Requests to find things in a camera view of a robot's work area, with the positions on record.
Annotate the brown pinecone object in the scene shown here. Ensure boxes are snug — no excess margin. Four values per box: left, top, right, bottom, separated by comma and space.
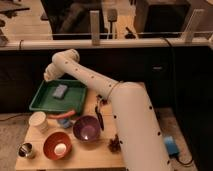
108, 135, 121, 153

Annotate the white railing frame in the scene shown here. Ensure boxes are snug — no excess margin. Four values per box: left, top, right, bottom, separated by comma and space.
0, 9, 213, 52

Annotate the grey blue sponge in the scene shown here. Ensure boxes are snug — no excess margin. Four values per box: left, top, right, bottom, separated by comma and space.
52, 84, 68, 99

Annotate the white paper cup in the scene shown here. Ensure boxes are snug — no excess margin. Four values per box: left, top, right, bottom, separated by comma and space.
28, 111, 48, 133

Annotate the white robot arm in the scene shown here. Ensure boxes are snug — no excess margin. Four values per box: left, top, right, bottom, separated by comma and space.
44, 49, 173, 171

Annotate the small metal cup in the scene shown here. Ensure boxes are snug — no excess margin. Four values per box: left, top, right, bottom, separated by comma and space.
18, 143, 35, 159

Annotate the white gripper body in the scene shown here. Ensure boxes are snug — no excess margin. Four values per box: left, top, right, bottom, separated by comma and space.
44, 63, 60, 82

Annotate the blue box on floor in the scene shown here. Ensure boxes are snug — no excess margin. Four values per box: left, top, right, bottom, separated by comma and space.
164, 136, 179, 156

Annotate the blue toy object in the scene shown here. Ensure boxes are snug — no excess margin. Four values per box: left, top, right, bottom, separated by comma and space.
57, 119, 73, 129

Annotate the orange bowl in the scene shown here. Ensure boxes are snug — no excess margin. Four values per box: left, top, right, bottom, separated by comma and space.
43, 132, 72, 160

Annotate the black cable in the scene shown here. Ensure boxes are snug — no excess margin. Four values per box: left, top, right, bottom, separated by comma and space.
161, 37, 195, 167

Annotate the white egg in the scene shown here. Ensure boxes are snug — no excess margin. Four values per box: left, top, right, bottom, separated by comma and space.
54, 143, 66, 155

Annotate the green plastic tray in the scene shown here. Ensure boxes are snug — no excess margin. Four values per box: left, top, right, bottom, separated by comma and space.
29, 79, 87, 115

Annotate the purple bowl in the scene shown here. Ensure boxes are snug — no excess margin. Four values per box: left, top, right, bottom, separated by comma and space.
73, 115, 100, 142

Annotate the orange sausage toy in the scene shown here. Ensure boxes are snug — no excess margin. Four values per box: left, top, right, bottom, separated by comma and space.
47, 110, 76, 120

